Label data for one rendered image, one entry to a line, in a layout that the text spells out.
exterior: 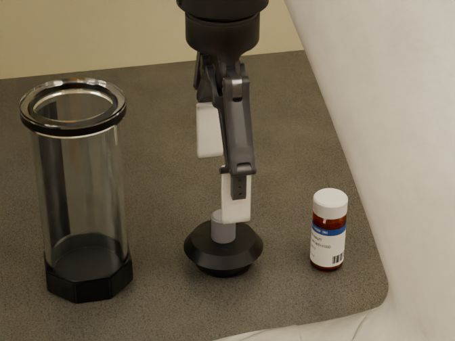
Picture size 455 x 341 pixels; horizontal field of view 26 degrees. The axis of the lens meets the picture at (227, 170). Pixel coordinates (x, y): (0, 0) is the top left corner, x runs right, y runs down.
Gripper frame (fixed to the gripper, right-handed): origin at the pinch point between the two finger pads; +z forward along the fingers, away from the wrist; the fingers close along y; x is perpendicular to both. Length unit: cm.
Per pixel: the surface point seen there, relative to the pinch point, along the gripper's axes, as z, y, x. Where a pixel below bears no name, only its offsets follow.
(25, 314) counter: 11.4, 4.9, -22.9
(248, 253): 8.1, 3.5, 2.3
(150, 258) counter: 11.4, -2.1, -8.1
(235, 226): 6.1, 0.8, 1.3
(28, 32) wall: 5, -56, -19
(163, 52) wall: 11, -57, 2
